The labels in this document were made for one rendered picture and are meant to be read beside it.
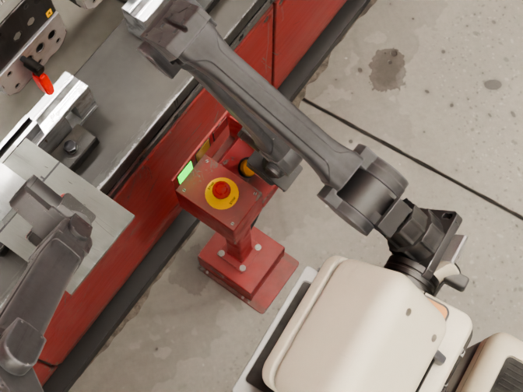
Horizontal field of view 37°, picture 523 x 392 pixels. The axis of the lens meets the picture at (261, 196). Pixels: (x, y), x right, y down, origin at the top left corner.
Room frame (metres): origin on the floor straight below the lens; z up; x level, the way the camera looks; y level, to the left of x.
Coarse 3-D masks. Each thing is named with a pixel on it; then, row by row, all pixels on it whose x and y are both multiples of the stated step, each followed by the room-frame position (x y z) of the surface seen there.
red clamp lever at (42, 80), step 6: (24, 60) 0.60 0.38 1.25; (30, 60) 0.60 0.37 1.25; (24, 66) 0.59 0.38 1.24; (30, 66) 0.59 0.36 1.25; (36, 66) 0.59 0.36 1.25; (42, 66) 0.59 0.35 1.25; (36, 72) 0.58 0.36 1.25; (42, 72) 0.58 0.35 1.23; (36, 78) 0.59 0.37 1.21; (42, 78) 0.59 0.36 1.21; (48, 78) 0.60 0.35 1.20; (42, 84) 0.58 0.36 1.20; (48, 84) 0.59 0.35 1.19; (42, 90) 0.59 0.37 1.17; (48, 90) 0.58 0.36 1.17
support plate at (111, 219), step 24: (24, 144) 0.56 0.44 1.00; (24, 168) 0.51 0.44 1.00; (48, 168) 0.51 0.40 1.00; (72, 192) 0.46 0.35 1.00; (96, 192) 0.46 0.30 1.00; (96, 216) 0.41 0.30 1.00; (120, 216) 0.41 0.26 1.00; (0, 240) 0.37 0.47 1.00; (24, 240) 0.37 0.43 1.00; (96, 240) 0.37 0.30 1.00; (96, 264) 0.33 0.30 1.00; (72, 288) 0.28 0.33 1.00
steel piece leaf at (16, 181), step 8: (0, 168) 0.51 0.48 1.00; (8, 168) 0.51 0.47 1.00; (0, 176) 0.49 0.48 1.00; (8, 176) 0.49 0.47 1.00; (16, 176) 0.49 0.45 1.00; (0, 184) 0.48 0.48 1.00; (8, 184) 0.48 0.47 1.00; (16, 184) 0.48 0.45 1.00; (0, 192) 0.46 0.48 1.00; (8, 192) 0.46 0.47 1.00; (0, 200) 0.45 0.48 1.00; (8, 200) 0.45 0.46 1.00; (0, 208) 0.43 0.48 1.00; (8, 208) 0.43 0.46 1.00; (0, 216) 0.42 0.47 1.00; (8, 216) 0.41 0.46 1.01
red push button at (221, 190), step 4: (216, 184) 0.54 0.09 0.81; (220, 184) 0.54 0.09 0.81; (224, 184) 0.54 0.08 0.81; (228, 184) 0.54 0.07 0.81; (212, 188) 0.53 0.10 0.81; (216, 188) 0.53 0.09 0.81; (220, 188) 0.53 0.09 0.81; (224, 188) 0.53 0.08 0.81; (228, 188) 0.53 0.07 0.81; (212, 192) 0.53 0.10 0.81; (216, 192) 0.52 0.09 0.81; (220, 192) 0.52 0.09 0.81; (224, 192) 0.52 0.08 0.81; (228, 192) 0.53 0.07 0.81; (216, 196) 0.52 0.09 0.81; (220, 196) 0.52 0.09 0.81; (224, 196) 0.52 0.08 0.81
